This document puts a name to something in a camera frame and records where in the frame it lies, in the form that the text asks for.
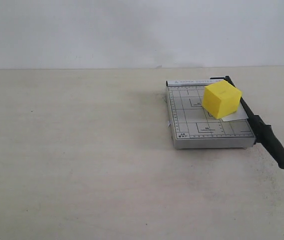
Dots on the grey paper cutter base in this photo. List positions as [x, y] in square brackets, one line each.
[193, 127]

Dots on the yellow foam cube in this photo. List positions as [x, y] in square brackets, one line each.
[221, 99]

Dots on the white paper sheet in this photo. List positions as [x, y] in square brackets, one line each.
[240, 114]

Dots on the black cutter blade arm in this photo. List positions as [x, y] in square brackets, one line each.
[263, 132]

